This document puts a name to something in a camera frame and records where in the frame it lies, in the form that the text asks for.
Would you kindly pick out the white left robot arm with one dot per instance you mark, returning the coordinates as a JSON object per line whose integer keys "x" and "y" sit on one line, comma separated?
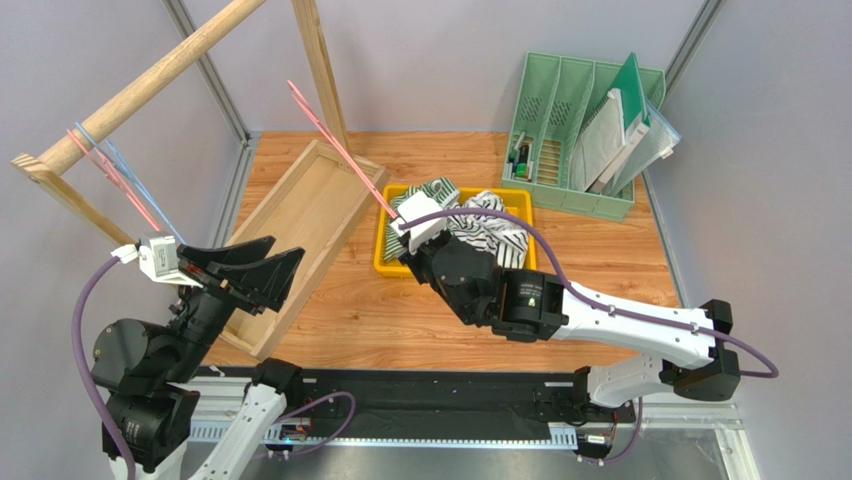
{"x": 145, "y": 367}

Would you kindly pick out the blue wire hanger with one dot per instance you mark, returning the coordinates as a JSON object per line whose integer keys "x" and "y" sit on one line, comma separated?
{"x": 118, "y": 160}

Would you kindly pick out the green plastic file organizer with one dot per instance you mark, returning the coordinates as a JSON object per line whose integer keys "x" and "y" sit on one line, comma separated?
{"x": 556, "y": 95}

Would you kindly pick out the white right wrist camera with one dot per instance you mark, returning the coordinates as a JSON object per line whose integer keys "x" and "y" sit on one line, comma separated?
{"x": 410, "y": 210}

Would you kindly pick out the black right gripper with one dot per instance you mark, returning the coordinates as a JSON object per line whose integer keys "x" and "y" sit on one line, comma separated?
{"x": 420, "y": 258}

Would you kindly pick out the white mesh document pouch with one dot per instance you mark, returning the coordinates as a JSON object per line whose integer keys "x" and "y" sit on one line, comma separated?
{"x": 599, "y": 142}

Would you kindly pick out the wooden clothes rack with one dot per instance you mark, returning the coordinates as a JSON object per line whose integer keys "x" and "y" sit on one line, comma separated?
{"x": 316, "y": 204}

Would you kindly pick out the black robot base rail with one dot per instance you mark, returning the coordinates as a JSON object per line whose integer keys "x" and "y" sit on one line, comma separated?
{"x": 398, "y": 407}

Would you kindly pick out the black white striped tank top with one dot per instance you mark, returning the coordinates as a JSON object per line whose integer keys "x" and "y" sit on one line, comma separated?
{"x": 508, "y": 242}

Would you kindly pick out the clear mesh zip pouch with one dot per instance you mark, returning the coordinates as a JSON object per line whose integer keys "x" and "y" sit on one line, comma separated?
{"x": 658, "y": 143}

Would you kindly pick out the green cover book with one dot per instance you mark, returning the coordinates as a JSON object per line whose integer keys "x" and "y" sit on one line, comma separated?
{"x": 636, "y": 117}

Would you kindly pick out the pink wire hanger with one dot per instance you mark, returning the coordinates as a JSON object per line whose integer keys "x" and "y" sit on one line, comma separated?
{"x": 112, "y": 174}
{"x": 337, "y": 145}

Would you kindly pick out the yellow plastic tray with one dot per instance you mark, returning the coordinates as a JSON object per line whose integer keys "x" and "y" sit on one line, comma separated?
{"x": 516, "y": 201}

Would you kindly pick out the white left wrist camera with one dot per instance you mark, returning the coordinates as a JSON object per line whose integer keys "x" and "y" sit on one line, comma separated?
{"x": 157, "y": 258}

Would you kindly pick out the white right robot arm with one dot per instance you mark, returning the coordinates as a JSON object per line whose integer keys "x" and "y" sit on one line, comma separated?
{"x": 677, "y": 350}

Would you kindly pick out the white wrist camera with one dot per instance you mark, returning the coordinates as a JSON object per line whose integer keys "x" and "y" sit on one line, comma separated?
{"x": 410, "y": 210}
{"x": 157, "y": 258}

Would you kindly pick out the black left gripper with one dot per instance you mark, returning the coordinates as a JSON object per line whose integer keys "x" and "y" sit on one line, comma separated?
{"x": 266, "y": 280}

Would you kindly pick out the white pen in organizer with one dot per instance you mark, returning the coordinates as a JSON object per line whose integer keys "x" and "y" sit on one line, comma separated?
{"x": 515, "y": 153}

